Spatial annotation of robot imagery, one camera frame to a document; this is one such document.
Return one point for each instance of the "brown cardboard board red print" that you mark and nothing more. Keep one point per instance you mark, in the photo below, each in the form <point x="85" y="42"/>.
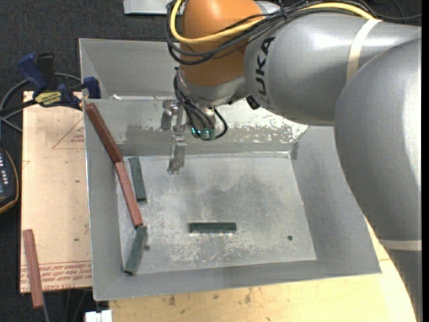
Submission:
<point x="53" y="179"/>

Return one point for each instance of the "black cylinder on white bracket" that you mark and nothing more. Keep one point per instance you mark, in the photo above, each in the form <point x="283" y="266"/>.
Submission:
<point x="252" y="102"/>

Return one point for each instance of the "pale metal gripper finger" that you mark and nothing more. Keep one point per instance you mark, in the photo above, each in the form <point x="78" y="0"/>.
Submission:
<point x="181" y="156"/>
<point x="172" y="166"/>

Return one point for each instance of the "grey metal bin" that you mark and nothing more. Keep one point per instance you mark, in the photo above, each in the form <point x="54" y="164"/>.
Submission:
<point x="228" y="193"/>

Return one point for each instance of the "dark green flat block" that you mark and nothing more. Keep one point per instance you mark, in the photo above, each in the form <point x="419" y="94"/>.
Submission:
<point x="212" y="227"/>
<point x="135" y="250"/>
<point x="137" y="178"/>

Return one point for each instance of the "red-brown flat block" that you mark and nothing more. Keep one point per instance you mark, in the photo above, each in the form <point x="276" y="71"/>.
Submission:
<point x="129" y="195"/>
<point x="33" y="267"/>
<point x="104" y="133"/>

